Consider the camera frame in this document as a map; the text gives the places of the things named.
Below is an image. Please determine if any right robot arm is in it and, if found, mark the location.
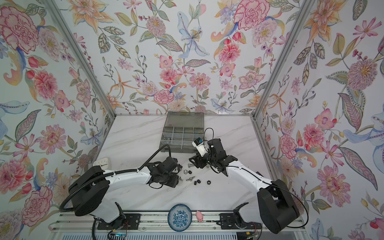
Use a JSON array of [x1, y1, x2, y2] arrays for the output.
[[189, 138, 300, 234]]

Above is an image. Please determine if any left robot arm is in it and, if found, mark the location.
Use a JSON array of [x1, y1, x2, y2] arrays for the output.
[[59, 157, 182, 228]]

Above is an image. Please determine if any grey plastic organizer box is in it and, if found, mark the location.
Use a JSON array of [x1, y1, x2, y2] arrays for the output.
[[160, 112, 205, 154]]

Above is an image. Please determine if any blue patterned ceramic plate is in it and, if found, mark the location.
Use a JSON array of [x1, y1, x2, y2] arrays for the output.
[[168, 204, 193, 232]]

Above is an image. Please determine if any pink toy pig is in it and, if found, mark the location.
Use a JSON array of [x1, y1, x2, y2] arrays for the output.
[[196, 211, 204, 223]]

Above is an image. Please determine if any white square clock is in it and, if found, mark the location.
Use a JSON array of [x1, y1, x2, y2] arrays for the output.
[[93, 158, 111, 170]]

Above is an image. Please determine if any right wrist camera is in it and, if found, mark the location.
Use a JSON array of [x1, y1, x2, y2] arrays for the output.
[[192, 138, 208, 157]]

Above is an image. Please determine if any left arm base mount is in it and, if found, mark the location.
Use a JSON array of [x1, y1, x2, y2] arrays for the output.
[[97, 213, 141, 231]]

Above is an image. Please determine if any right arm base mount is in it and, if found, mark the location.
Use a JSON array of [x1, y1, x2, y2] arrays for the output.
[[216, 202, 262, 231]]

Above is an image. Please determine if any aluminium rail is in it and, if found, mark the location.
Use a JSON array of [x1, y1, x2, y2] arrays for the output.
[[47, 211, 307, 233]]

